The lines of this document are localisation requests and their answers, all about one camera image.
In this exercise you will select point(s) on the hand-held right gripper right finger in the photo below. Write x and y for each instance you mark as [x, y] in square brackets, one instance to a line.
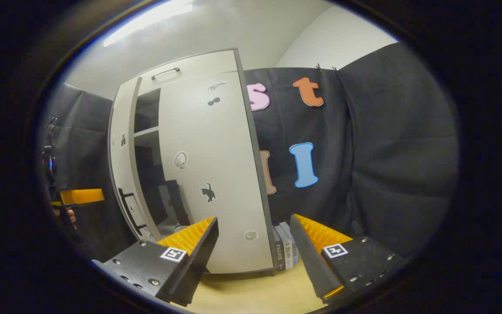
[312, 266]

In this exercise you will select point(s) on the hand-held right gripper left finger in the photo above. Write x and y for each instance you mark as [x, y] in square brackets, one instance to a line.
[198, 266]

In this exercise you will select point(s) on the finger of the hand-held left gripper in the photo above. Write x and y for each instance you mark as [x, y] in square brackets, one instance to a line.
[66, 197]

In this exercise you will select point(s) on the white cabinet door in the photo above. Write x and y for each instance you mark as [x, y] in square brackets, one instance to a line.
[216, 144]
[120, 131]

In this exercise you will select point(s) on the white shoe cabinet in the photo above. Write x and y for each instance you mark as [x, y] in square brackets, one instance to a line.
[257, 174]

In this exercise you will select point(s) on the white cabinet shelf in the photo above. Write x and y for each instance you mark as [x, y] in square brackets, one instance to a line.
[146, 131]

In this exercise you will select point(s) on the white cabinet drawer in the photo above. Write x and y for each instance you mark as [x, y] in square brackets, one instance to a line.
[203, 65]

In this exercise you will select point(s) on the grey upright book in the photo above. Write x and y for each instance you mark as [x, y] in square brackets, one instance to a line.
[294, 244]

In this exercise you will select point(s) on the dark upright book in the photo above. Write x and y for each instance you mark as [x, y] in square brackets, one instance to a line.
[279, 255]

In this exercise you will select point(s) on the black backdrop cloth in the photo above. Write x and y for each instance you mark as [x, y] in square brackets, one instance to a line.
[386, 152]
[89, 144]

